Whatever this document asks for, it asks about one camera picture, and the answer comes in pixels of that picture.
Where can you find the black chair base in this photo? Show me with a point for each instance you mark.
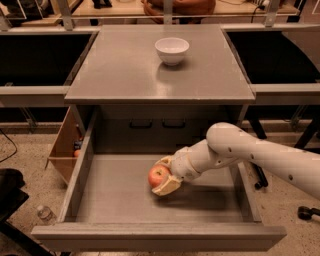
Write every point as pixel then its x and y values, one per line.
pixel 11 198

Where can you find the black drawer handle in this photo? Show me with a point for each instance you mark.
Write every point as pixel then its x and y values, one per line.
pixel 174 123
pixel 140 124

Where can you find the grey counter cabinet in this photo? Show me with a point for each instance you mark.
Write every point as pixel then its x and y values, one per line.
pixel 122 66

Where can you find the red apple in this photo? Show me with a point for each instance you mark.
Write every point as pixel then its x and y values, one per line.
pixel 156 175

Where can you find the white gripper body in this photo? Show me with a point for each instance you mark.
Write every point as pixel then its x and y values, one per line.
pixel 180 164

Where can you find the small orange ball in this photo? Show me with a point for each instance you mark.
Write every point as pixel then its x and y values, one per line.
pixel 76 153

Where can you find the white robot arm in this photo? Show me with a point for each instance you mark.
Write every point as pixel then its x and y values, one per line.
pixel 226 144

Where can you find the black pole on floor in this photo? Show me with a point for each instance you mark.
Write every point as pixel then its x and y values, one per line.
pixel 262 181

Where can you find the brown leather bag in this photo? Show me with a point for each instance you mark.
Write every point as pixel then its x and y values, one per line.
pixel 192 10

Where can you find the black caster wheel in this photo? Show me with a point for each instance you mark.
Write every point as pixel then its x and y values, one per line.
pixel 306 213

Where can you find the white ceramic bowl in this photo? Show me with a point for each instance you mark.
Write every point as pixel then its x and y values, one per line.
pixel 171 50

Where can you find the clear plastic water bottle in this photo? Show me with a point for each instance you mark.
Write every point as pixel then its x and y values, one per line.
pixel 46 215

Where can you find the grey open top drawer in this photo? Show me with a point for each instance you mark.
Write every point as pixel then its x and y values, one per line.
pixel 109 205

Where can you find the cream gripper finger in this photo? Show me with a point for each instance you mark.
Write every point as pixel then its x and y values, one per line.
pixel 170 184
pixel 165 161

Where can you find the left black drawer handle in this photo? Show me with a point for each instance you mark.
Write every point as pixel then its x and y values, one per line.
pixel 140 124

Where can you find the right black drawer handle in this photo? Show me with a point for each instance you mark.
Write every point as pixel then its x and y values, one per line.
pixel 174 123

